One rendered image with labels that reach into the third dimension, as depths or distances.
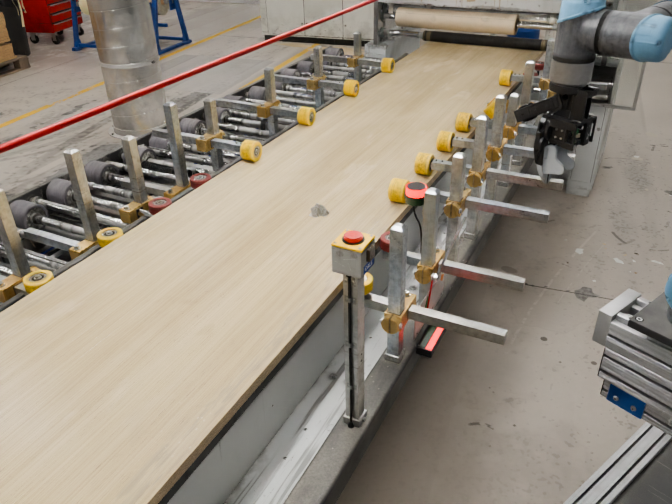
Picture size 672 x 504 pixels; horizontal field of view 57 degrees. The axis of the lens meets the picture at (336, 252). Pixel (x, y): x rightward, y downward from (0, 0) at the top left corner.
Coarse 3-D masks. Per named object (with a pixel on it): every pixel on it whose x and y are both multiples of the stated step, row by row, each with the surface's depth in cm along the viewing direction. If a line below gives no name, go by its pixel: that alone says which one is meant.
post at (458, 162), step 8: (456, 160) 189; (464, 160) 189; (456, 168) 190; (464, 168) 191; (456, 176) 191; (464, 176) 194; (456, 184) 193; (456, 192) 194; (456, 200) 195; (448, 224) 201; (456, 224) 200; (448, 232) 202; (448, 240) 204; (456, 240) 203; (448, 248) 205; (456, 248) 206; (448, 256) 207; (456, 256) 208
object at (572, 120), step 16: (560, 96) 117; (576, 96) 114; (592, 96) 114; (560, 112) 118; (576, 112) 115; (544, 128) 120; (560, 128) 117; (576, 128) 115; (592, 128) 119; (560, 144) 120; (576, 144) 119
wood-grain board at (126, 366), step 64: (448, 64) 364; (512, 64) 361; (320, 128) 276; (384, 128) 274; (448, 128) 272; (192, 192) 222; (256, 192) 221; (320, 192) 219; (384, 192) 218; (128, 256) 185; (192, 256) 184; (256, 256) 183; (320, 256) 182; (0, 320) 159; (64, 320) 158; (128, 320) 158; (192, 320) 157; (256, 320) 156; (0, 384) 138; (64, 384) 138; (128, 384) 137; (192, 384) 137; (256, 384) 139; (0, 448) 123; (64, 448) 122; (128, 448) 122; (192, 448) 122
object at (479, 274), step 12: (384, 252) 192; (408, 252) 191; (408, 264) 190; (444, 264) 184; (456, 264) 184; (468, 276) 182; (480, 276) 180; (492, 276) 178; (504, 276) 178; (516, 276) 178; (516, 288) 177
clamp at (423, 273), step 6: (438, 252) 188; (444, 252) 189; (438, 258) 185; (420, 264) 183; (414, 270) 183; (420, 270) 180; (426, 270) 180; (432, 270) 181; (420, 276) 182; (426, 276) 180; (420, 282) 183; (426, 282) 182
